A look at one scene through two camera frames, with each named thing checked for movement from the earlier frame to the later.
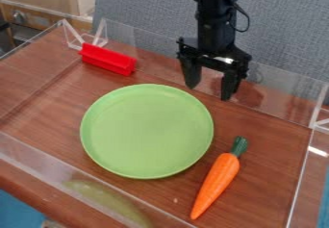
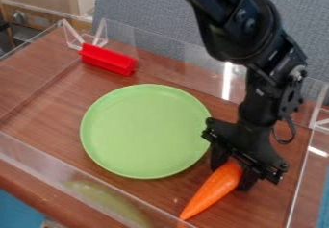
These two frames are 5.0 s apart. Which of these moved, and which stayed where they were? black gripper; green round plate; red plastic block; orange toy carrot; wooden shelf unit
Moved: orange toy carrot; black gripper
Stayed: wooden shelf unit; green round plate; red plastic block
